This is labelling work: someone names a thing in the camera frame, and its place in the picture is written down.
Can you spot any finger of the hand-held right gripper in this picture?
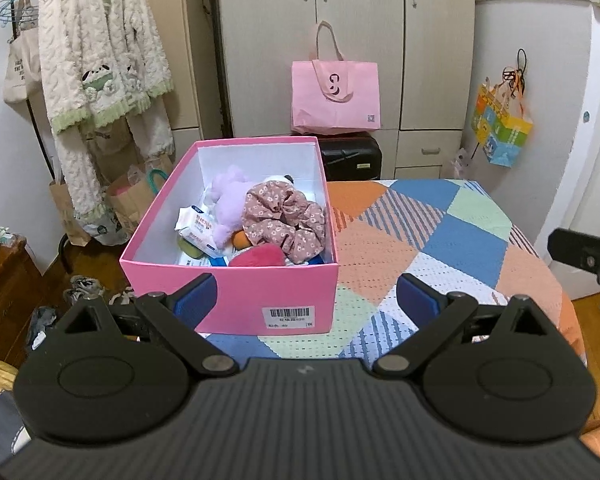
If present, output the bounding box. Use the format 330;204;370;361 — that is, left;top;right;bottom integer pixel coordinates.
546;228;600;317

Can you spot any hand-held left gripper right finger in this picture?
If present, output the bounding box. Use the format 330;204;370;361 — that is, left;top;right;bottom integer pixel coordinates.
372;273;554;378

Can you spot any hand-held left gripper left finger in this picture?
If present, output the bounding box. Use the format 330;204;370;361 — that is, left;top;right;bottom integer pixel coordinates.
54;273;241;377

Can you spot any blue and white packet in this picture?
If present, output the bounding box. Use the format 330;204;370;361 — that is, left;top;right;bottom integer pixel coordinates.
177;252;331;267

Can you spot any pink cardboard box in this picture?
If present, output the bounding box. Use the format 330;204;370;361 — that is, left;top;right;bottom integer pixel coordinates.
119;136;340;336

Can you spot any green cup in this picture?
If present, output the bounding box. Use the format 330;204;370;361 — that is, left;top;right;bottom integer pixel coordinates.
176;234;203;258

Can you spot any white tissue pack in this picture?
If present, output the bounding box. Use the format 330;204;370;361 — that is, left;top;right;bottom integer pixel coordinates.
174;205;218;258

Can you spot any red plush toy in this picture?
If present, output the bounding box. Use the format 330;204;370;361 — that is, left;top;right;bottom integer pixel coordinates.
228;244;286;267

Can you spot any purple plush toy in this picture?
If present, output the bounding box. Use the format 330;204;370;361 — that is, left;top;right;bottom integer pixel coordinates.
211;165;253;250

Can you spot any pink floral scrunchie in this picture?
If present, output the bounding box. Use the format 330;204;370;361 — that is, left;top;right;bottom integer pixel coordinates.
242;179;327;263

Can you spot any white plush cat toy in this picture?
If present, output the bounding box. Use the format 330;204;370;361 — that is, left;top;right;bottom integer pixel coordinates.
231;174;301;251

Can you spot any patchwork blanket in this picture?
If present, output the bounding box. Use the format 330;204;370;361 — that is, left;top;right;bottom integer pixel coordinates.
205;179;600;461

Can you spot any white door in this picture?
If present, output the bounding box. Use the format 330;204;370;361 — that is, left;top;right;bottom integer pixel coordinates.
535;0;600;301

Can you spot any colourful paper gift bag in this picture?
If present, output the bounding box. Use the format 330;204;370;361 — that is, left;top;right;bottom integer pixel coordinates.
471;77;534;167

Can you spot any black suitcase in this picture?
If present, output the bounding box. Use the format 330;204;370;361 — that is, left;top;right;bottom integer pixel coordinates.
318;131;383;182

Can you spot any dark shoe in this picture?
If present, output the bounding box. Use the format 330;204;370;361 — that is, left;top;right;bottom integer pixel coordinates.
27;306;58;348

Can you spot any wooden cabinet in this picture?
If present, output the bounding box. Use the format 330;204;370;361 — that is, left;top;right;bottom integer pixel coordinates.
0;232;46;366

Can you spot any pink tote bag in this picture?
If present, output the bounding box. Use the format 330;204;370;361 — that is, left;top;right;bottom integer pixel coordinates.
291;21;382;136

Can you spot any black clothes rack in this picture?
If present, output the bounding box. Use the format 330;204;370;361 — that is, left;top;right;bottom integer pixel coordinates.
7;0;81;271

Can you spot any beige wardrobe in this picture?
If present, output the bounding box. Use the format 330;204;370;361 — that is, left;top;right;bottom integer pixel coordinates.
182;0;476;181

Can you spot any canvas tote bag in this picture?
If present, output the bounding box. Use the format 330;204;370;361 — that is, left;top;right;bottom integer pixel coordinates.
2;0;43;105

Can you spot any fluffy cream pajama jacket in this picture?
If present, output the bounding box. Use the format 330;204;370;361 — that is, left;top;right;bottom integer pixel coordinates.
39;0;175;135

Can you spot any orange and black cord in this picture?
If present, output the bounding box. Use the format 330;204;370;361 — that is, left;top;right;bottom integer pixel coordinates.
500;49;531;96

